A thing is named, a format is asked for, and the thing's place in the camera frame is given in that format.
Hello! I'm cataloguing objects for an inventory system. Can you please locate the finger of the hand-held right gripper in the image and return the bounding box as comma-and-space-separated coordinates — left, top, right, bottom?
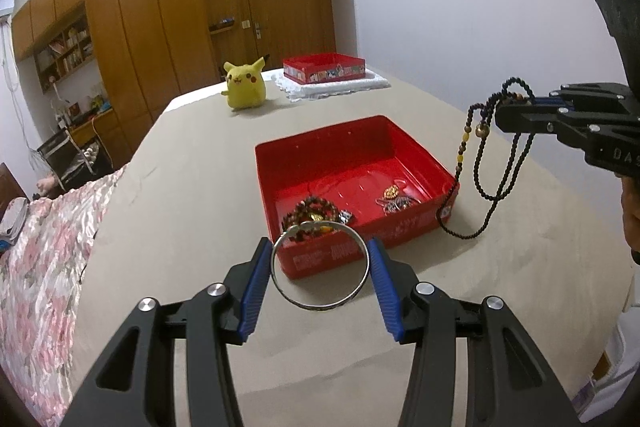
495, 100, 609, 148
532, 83, 640, 124

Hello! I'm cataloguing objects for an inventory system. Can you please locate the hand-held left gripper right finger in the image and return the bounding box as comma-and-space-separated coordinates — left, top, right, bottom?
369, 238, 584, 427

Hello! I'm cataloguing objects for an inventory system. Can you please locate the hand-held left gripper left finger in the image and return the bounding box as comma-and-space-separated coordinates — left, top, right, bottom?
60, 237, 274, 427

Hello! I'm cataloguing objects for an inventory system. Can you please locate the black bead necklace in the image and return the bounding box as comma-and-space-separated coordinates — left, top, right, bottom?
436, 78, 539, 240

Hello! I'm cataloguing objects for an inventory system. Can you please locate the wide silver bangle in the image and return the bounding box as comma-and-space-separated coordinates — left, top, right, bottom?
270, 222, 372, 311

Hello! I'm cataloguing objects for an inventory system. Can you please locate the silver chain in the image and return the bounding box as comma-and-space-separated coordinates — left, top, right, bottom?
382, 198, 422, 215

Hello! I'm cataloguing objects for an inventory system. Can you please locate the brown bead bracelet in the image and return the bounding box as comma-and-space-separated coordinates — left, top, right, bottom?
281, 196, 347, 241

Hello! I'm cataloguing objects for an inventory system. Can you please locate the person's right forearm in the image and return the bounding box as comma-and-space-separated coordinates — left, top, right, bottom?
620, 177, 640, 265

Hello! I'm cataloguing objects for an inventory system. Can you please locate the white lace cloth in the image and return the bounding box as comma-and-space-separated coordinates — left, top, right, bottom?
271, 69, 391, 102

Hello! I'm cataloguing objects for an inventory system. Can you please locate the yellow plush toy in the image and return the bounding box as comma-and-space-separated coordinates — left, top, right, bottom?
221, 56, 268, 110

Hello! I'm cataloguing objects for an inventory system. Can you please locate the small red printed box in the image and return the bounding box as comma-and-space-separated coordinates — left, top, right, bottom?
282, 53, 367, 85

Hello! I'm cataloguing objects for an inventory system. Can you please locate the pink floral blanket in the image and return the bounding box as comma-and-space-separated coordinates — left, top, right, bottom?
0, 166, 127, 410

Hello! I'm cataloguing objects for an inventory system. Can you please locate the black chair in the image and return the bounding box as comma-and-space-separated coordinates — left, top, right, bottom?
37, 129, 99, 190

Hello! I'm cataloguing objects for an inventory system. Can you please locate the cluttered wooden desk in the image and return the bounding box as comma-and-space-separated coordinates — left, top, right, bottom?
54, 96, 122, 168

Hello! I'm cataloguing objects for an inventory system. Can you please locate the wooden door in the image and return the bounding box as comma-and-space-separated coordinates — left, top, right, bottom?
234, 0, 337, 72

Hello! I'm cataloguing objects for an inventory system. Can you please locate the wooden wardrobe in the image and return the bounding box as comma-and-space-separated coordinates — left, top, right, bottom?
12, 0, 213, 168

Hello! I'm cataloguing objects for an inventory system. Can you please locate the wooden bookshelf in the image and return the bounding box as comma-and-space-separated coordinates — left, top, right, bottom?
32, 14, 96, 94

